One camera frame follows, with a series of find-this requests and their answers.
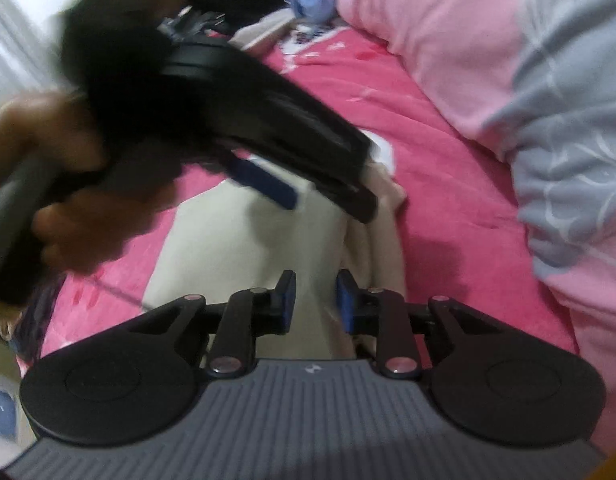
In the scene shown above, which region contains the cream jacket with black trim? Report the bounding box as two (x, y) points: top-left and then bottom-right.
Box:
(142, 157), (409, 361)

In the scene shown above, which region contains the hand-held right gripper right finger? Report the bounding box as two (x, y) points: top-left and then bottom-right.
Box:
(336, 269), (501, 380)

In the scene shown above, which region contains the pink floral bedsheet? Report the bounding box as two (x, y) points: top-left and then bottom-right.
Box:
(38, 25), (579, 361)

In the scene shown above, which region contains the person's left hand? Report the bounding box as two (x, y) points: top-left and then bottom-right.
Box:
(0, 94), (181, 274)

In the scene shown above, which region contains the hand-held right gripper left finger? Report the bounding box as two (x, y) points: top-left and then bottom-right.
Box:
(128, 269), (297, 380)

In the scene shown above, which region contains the pink and grey quilt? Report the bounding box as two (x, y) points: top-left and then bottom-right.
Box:
(335, 0), (616, 461)

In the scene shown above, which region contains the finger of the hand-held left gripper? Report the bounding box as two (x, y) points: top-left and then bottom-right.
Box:
(238, 75), (379, 224)
(223, 156), (297, 210)

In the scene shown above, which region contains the beige knit sweater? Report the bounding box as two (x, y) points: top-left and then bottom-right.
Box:
(233, 10), (299, 53)

